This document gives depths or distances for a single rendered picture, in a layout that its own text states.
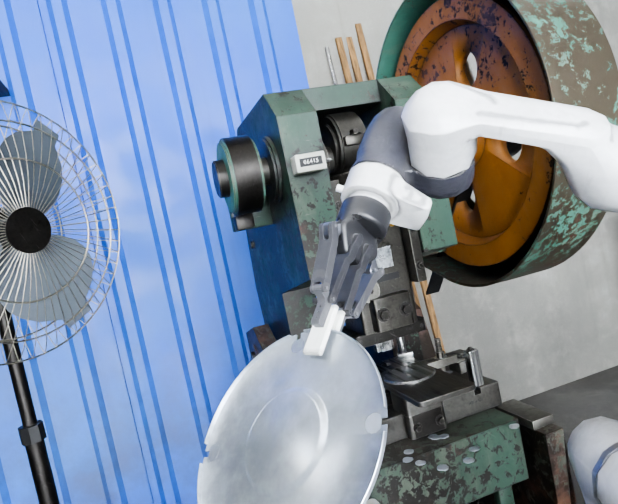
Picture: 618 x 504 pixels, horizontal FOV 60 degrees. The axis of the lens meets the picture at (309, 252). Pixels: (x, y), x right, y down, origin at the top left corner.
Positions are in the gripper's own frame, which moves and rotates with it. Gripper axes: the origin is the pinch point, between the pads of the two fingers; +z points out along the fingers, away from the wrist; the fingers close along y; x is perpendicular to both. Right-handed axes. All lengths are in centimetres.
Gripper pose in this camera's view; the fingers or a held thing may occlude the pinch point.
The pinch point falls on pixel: (324, 332)
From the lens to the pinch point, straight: 69.7
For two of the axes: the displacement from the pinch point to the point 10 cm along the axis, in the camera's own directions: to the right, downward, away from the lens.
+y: -6.2, -5.5, -5.5
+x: 7.1, -1.1, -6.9
